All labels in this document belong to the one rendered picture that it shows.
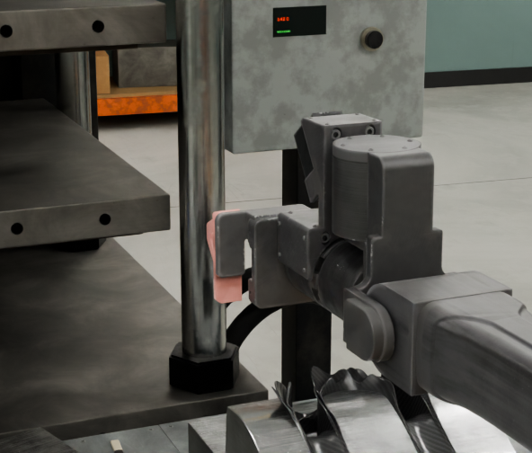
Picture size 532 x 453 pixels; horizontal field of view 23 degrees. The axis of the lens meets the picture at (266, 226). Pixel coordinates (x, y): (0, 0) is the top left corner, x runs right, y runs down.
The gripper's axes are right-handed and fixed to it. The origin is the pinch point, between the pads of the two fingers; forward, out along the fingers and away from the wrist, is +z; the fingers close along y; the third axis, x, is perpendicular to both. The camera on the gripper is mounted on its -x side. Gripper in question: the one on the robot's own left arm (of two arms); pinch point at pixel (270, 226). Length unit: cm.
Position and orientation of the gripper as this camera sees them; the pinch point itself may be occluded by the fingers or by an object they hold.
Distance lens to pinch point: 101.7
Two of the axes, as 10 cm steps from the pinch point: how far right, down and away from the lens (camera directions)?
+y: -9.2, 1.1, -3.7
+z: -3.9, -2.4, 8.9
